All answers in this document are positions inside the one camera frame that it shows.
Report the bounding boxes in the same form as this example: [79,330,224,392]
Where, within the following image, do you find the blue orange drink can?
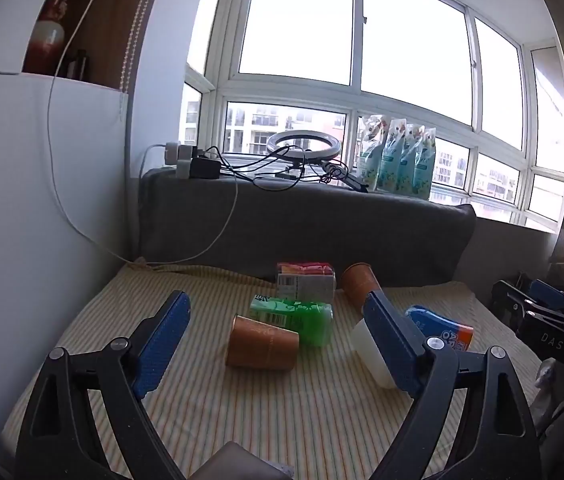
[405,306,474,351]

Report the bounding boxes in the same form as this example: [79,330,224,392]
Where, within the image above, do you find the black power adapter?
[189,157,222,180]

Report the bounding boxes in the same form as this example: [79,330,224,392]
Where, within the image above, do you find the teal refill pouches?
[355,115,437,200]

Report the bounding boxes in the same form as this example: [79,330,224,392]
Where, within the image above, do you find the orange paper cup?
[225,315,299,372]
[339,262,382,313]

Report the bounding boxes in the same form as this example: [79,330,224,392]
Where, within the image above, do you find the green plastic pouch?
[248,295,334,348]

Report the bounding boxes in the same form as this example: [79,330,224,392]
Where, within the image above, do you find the white power strip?
[163,142,197,180]

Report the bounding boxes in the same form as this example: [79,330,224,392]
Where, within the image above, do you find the white plastic cup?
[351,320,397,390]

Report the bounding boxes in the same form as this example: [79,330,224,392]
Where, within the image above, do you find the ring light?
[265,130,341,165]

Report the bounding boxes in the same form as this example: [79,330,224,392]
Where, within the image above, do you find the orange paper cup lying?
[225,315,299,372]

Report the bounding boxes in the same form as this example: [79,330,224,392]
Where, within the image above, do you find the red vase on shelf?
[23,0,70,75]

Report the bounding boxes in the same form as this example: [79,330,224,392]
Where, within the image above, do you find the white cable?
[45,0,240,267]

